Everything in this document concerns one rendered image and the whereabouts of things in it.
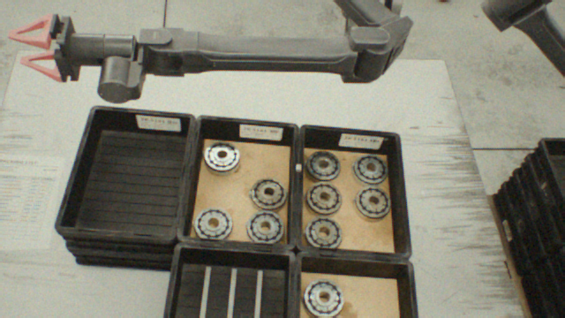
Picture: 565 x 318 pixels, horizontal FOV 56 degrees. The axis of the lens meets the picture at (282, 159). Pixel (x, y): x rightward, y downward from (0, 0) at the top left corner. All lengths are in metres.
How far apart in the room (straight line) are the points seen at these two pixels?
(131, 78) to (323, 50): 0.34
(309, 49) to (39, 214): 1.04
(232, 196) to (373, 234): 0.41
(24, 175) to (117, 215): 0.40
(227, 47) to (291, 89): 0.99
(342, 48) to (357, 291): 0.70
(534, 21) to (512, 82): 2.25
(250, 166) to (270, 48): 0.66
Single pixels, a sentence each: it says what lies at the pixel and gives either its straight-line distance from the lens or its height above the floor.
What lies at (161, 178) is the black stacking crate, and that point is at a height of 0.83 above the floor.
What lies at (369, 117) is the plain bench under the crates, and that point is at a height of 0.70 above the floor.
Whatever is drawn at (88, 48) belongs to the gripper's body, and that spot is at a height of 1.47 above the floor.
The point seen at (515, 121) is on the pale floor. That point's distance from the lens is 3.14.
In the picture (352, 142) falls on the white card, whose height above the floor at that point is 0.88.
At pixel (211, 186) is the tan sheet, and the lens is 1.53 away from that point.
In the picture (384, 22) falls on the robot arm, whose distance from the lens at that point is 1.05.
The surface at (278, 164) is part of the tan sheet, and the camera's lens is 1.58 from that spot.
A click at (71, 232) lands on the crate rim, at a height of 0.93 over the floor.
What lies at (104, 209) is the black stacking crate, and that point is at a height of 0.83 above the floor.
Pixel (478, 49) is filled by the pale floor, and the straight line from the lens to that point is 3.42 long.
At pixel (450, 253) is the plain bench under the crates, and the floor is 0.70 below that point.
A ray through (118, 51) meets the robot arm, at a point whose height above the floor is 1.47.
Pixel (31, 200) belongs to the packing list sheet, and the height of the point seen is 0.70.
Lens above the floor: 2.15
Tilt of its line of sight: 56 degrees down
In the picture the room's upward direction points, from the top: 10 degrees clockwise
